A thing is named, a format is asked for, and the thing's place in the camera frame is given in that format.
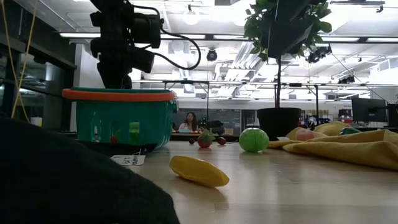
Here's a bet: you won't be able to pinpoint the teal plastic basket orange rim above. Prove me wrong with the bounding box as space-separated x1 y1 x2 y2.
62 86 178 149

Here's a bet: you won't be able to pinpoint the black left wrist camera cable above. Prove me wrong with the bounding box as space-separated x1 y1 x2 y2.
154 27 202 71

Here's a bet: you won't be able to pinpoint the black cloth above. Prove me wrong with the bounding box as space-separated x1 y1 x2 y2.
0 113 181 224

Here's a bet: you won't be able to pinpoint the light green ridged toy fruit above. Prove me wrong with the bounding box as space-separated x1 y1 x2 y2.
129 121 141 146

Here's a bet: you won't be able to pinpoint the black background equipment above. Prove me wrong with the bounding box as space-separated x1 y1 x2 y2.
201 117 225 136

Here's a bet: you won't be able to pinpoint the yellow cable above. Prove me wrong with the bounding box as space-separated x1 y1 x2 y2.
1 0 39 124

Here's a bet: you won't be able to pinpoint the black aluminium table frame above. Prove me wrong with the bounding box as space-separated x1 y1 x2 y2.
58 132 259 143

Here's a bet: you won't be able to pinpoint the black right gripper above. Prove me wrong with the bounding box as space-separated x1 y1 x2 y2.
267 0 314 59

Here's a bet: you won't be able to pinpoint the ceiling light strip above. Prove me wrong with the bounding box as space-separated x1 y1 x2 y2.
213 34 249 40
366 37 398 44
320 36 361 43
160 33 206 40
58 32 101 39

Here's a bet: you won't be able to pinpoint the yellow cloth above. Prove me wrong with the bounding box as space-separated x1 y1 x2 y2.
267 121 398 171

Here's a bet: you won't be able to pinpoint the large potted leafy plant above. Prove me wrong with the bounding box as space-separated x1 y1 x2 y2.
243 0 333 141

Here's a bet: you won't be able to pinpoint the dark green toy bell pepper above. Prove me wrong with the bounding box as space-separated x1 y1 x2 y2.
338 127 361 136

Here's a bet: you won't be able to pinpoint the round pendant lamp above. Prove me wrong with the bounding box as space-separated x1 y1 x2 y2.
183 4 200 26

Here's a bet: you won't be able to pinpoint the yellow toy banana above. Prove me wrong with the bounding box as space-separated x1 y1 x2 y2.
169 155 230 188

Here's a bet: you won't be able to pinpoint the person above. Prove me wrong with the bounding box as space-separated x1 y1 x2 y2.
178 111 200 131

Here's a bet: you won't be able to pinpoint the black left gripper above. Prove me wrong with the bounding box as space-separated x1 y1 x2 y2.
90 37 133 90

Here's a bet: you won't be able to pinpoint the pink toy peach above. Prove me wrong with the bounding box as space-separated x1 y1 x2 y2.
295 128 315 142

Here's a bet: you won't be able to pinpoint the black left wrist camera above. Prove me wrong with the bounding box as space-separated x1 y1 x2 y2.
130 46 155 74

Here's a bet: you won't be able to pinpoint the round green toy cabbage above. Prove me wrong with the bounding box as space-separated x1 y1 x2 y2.
238 128 270 153

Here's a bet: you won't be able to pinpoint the white handwritten paper tag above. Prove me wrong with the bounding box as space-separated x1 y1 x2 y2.
110 154 146 167

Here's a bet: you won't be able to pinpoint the black computer monitor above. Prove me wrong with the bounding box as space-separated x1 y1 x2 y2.
387 104 398 128
351 97 388 123

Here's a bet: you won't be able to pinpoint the red toy strawberry green leaves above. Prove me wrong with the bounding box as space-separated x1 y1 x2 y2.
197 129 216 149

